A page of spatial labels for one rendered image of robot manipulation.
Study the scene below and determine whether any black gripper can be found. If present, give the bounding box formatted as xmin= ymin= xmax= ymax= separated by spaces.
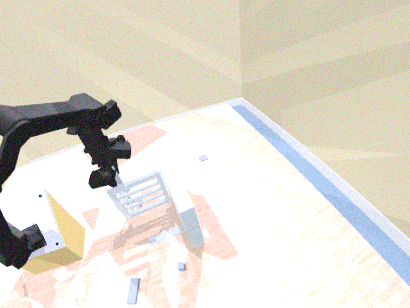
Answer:
xmin=83 ymin=135 xmax=120 ymax=189

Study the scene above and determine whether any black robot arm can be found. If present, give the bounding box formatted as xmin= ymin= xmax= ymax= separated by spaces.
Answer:
xmin=0 ymin=92 xmax=131 ymax=270

